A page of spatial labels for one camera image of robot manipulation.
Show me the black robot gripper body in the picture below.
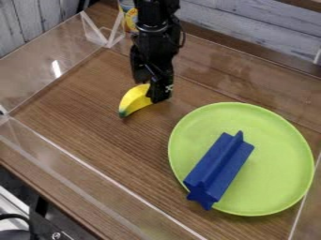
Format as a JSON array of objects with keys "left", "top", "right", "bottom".
[{"left": 130, "top": 0, "right": 182, "bottom": 70}]

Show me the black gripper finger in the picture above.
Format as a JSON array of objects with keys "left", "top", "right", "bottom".
[
  {"left": 130, "top": 55, "right": 152, "bottom": 83},
  {"left": 148, "top": 67, "right": 174, "bottom": 103}
]

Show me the yellow toy banana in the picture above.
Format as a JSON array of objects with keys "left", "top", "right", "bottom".
[{"left": 120, "top": 83, "right": 153, "bottom": 118}]

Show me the green round plate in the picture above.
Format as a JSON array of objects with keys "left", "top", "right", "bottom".
[{"left": 169, "top": 102, "right": 315, "bottom": 217}]

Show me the yellow blue labelled can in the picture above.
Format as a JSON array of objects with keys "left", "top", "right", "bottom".
[{"left": 118, "top": 0, "right": 138, "bottom": 33}]

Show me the blue star-shaped block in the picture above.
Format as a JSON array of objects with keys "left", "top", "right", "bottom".
[{"left": 184, "top": 131, "right": 255, "bottom": 210}]

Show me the clear acrylic corner bracket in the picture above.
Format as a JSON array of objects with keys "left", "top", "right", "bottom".
[{"left": 81, "top": 11, "right": 126, "bottom": 49}]

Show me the clear acrylic front wall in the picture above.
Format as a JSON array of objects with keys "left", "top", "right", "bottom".
[{"left": 0, "top": 114, "right": 206, "bottom": 240}]

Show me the black cable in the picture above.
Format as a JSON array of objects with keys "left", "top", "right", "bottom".
[{"left": 0, "top": 212, "right": 49, "bottom": 240}]

